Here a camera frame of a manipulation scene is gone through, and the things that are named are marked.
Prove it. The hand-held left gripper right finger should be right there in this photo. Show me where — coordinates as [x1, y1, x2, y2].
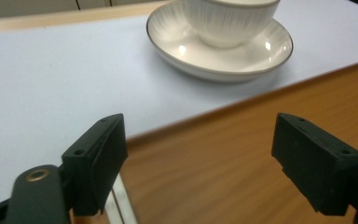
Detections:
[270, 112, 358, 217]

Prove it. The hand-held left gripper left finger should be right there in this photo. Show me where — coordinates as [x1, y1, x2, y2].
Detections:
[61, 113, 129, 217]

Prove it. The wooden tray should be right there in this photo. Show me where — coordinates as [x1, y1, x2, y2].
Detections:
[69, 61, 358, 224]

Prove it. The white dark-rimmed plate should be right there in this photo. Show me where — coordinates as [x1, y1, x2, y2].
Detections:
[145, 0, 294, 83]

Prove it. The white ribbed bowl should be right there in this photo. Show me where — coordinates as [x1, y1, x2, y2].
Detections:
[180, 0, 282, 49]

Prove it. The white table mat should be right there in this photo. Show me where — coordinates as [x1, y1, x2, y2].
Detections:
[0, 0, 358, 211]

